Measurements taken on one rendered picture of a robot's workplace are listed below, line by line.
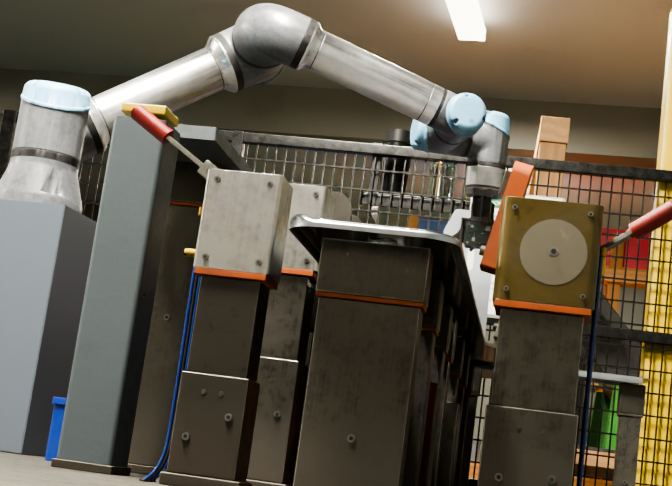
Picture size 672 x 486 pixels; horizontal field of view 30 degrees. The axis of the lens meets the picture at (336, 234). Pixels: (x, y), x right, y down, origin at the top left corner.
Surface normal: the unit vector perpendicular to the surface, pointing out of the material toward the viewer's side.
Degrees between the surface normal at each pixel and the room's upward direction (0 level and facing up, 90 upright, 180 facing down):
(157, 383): 90
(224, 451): 90
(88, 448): 90
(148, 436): 90
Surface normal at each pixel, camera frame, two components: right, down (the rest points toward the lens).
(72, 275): 0.97, 0.08
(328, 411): -0.15, -0.20
